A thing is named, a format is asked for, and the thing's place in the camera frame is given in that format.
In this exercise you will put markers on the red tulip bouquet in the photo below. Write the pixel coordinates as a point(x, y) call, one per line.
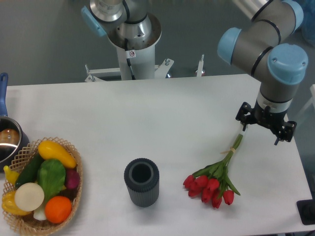
point(212, 182)

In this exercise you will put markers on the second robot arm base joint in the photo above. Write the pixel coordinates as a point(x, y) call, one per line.
point(103, 16)

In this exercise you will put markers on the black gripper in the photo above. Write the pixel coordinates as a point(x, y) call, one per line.
point(284, 130)

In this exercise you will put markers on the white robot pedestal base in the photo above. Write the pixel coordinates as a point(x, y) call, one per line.
point(136, 49)

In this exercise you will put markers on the blue handled saucepan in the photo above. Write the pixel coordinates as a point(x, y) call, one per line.
point(12, 137)

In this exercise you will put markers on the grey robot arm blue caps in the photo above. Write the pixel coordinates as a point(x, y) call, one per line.
point(262, 53)

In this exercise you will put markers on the orange fruit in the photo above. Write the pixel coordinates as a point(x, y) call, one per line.
point(58, 209)

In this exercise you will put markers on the yellow banana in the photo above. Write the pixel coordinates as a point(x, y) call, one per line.
point(10, 175)

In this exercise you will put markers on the yellow bell pepper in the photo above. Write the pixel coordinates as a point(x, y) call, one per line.
point(9, 205)

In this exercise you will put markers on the purple radish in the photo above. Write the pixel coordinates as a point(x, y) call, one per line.
point(72, 179)

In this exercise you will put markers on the black device at table edge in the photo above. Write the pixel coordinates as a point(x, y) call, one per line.
point(306, 209)

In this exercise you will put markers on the woven wicker basket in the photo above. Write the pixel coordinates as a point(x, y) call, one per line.
point(27, 225)

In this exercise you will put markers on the dark green cucumber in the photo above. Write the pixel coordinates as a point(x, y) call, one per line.
point(29, 173)

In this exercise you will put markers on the white round onion slice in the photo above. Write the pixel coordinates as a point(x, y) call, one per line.
point(29, 196)

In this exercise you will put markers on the dark grey ribbed vase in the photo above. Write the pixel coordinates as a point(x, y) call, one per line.
point(141, 177)

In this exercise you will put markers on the green lettuce leaf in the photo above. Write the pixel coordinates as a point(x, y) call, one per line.
point(51, 177)

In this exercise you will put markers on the yellow squash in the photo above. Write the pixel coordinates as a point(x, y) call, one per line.
point(52, 150)

